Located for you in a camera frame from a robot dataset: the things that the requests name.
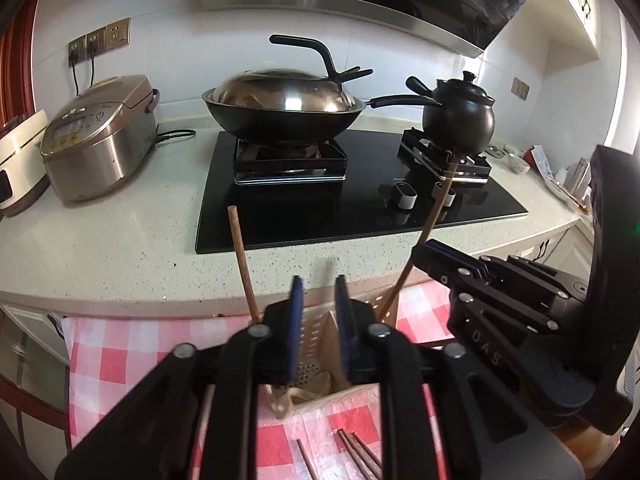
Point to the black burner grate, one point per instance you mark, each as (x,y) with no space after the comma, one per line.
(290,165)
(425,150)

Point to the beige perforated utensil holder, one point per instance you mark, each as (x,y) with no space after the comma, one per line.
(320,340)

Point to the cooktop control knob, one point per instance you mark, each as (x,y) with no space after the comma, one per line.
(406,197)
(447,196)

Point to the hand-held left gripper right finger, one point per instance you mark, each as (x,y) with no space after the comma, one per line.
(342,330)

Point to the white countertop cooker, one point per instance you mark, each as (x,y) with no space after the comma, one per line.
(20,160)

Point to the silver rice cooker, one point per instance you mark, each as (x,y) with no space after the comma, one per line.
(95,150)

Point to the steel wok lid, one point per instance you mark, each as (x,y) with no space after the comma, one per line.
(285,90)

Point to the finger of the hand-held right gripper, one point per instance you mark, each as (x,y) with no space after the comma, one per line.
(525,267)
(440,265)

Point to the gold wall outlet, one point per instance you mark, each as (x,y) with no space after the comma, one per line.
(77,51)
(96,42)
(118,31)

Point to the red white checkered tablecloth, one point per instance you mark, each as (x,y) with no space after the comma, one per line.
(125,360)

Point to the small white bowl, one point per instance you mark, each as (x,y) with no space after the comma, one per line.
(517,164)

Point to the shallow dish with food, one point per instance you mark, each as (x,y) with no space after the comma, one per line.
(565,195)

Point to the white red packet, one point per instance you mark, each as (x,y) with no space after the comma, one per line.
(542,160)

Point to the red wooden door frame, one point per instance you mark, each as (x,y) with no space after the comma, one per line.
(15,60)

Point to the stainless steel thermos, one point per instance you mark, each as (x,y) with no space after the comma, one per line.
(580,177)

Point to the black glass cooktop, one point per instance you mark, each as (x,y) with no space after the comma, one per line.
(300,210)

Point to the black clay pot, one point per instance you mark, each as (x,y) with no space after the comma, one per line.
(457,125)

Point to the reddish brown chopstick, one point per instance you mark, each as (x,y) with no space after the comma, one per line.
(243,260)
(427,222)

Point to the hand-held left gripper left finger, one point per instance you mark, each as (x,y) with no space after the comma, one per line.
(296,330)

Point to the gold wall switch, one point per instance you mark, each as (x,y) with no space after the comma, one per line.
(520,87)

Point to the black wok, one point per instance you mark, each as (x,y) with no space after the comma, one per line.
(280,122)

